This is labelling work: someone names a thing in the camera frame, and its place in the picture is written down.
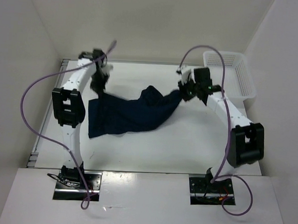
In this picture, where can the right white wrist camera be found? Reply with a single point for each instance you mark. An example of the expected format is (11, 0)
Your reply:
(185, 73)

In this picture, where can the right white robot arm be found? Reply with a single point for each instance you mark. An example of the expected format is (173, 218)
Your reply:
(245, 138)

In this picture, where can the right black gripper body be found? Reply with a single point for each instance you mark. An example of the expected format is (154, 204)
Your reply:
(189, 89)

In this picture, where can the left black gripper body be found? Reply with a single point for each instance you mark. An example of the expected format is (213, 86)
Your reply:
(98, 81)

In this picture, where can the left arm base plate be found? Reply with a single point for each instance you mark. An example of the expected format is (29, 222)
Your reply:
(75, 190)

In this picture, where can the white plastic basket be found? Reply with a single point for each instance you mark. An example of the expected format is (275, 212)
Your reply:
(238, 82)

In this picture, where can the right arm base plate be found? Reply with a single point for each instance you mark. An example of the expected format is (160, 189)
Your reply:
(204, 193)

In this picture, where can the navy blue shorts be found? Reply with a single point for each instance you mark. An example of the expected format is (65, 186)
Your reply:
(114, 115)

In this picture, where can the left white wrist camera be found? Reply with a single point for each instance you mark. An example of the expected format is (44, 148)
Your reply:
(106, 70)

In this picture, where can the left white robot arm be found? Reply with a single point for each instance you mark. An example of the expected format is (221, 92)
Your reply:
(69, 110)

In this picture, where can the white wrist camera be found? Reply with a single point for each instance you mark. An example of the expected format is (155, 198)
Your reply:
(185, 73)
(106, 70)

